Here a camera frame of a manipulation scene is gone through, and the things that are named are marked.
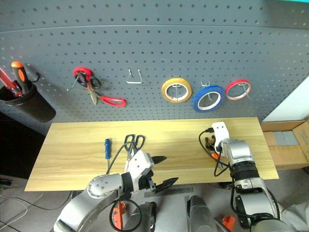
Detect red handled snips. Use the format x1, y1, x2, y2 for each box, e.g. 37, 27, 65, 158
69, 82, 127, 108

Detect blue tape roll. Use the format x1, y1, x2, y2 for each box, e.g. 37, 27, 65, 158
191, 85, 226, 113

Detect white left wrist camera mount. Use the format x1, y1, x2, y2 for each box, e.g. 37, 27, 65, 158
124, 149, 155, 192

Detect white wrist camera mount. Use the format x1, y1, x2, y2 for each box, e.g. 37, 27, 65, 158
124, 149, 155, 192
211, 121, 230, 151

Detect thin red tape roll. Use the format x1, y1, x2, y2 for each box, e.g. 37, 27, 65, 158
225, 78, 252, 102

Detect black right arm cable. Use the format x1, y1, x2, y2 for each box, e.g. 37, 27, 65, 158
198, 127, 232, 177

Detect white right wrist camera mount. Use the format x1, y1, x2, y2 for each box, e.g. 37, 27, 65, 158
211, 121, 230, 151

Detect silver peg hook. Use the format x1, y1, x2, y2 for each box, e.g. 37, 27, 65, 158
171, 83, 182, 100
238, 82, 252, 100
200, 81, 215, 103

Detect brown cardboard box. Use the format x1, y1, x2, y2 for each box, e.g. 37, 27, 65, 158
261, 120, 309, 171

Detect black handled hanging scissors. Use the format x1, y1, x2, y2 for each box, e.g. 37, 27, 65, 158
71, 72, 102, 91

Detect white floor cable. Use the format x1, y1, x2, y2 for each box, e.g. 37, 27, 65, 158
0, 190, 46, 229

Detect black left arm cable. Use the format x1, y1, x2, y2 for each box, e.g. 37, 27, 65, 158
105, 142, 143, 231

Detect empty silver wire hook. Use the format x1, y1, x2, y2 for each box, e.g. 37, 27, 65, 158
126, 68, 143, 85

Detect black tool cup holder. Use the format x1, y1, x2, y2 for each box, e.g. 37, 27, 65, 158
0, 70, 56, 123

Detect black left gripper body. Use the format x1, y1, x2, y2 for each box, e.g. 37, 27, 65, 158
138, 169, 157, 193

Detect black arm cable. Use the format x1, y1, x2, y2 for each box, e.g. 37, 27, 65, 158
198, 127, 232, 177
105, 142, 143, 231

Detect orange plastic clamp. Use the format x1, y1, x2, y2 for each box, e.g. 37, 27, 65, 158
221, 215, 237, 227
112, 202, 127, 231

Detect yellow tape roll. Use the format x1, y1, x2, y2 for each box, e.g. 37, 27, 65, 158
161, 77, 193, 103

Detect red handled screwdriver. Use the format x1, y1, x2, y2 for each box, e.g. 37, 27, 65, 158
0, 66, 23, 98

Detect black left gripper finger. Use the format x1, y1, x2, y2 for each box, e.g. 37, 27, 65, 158
151, 155, 168, 166
154, 177, 179, 195

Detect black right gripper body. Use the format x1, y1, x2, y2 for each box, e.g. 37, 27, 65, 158
204, 134, 217, 150

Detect grey metal pegboard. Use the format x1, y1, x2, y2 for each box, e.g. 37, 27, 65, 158
0, 0, 309, 136

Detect orange black handled screwdriver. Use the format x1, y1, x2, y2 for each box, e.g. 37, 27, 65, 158
11, 61, 33, 95

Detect dark rounded robot part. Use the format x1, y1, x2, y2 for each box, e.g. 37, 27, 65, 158
186, 194, 217, 232
138, 201, 158, 232

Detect blue handled screwdriver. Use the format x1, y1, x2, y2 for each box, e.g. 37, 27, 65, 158
104, 138, 112, 170

